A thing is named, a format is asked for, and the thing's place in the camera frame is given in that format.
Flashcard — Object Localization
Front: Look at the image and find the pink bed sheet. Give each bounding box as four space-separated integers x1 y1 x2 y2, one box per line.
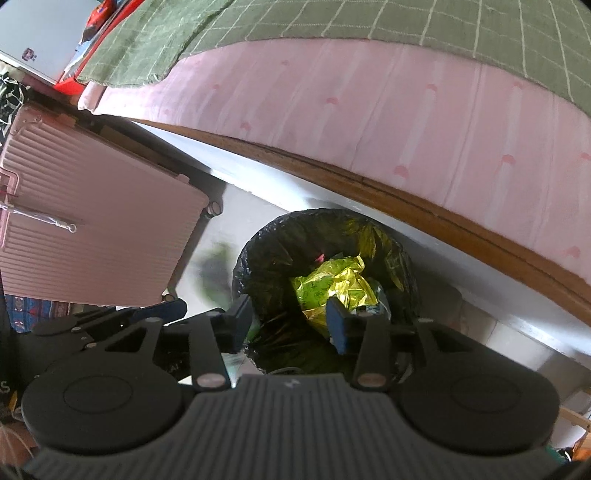
78 39 591 304

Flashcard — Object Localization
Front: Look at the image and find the dark green checked cloth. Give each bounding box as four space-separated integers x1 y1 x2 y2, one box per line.
174 0 591 118

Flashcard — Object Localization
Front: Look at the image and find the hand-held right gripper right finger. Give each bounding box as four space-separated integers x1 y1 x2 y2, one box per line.
325 296 467 393

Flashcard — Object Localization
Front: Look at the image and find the trash bin with black bag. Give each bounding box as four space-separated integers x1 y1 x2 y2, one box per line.
232 209 422 377

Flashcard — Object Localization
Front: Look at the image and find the red plastic tray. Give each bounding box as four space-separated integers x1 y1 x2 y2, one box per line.
53 0 145 96

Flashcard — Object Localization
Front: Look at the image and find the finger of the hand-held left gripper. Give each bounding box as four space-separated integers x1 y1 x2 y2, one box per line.
32 298 188 350

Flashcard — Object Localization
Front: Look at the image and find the black white patterned cloth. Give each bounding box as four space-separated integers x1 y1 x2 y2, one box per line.
0 69 26 141

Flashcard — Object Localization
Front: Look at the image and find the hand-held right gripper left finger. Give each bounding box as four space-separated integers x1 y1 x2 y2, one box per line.
104 294 254 393

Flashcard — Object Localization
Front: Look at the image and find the flat picture book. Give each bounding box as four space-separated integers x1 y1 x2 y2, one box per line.
60 23 99 85

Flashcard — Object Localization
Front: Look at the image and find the white laptop lid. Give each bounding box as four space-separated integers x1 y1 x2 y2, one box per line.
0 0 110 88

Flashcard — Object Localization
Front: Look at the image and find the blue patterned cloth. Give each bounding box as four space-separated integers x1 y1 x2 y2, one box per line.
4 295 71 334

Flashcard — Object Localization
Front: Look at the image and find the red toy boat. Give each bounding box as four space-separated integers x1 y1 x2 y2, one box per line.
87 0 117 29

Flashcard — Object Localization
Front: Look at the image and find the yellow-green foil bag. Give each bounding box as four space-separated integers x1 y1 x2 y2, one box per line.
290 218 403 333

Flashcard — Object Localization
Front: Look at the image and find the pink ribbed suitcase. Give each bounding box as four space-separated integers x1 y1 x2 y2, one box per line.
0 102 212 308

